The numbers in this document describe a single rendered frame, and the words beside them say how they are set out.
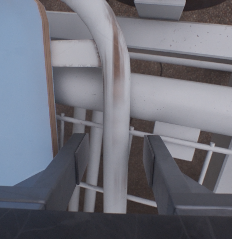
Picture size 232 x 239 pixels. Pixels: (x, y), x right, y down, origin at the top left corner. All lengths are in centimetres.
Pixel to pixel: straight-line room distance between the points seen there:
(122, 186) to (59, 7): 70
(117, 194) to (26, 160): 9
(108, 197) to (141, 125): 53
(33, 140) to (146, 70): 53
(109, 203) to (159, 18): 18
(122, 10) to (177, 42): 51
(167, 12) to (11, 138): 18
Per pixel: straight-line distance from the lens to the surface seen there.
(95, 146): 31
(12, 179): 21
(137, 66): 65
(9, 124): 18
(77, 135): 15
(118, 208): 18
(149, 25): 20
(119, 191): 16
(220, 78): 68
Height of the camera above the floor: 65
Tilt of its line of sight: 70 degrees down
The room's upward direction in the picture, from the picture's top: 138 degrees counter-clockwise
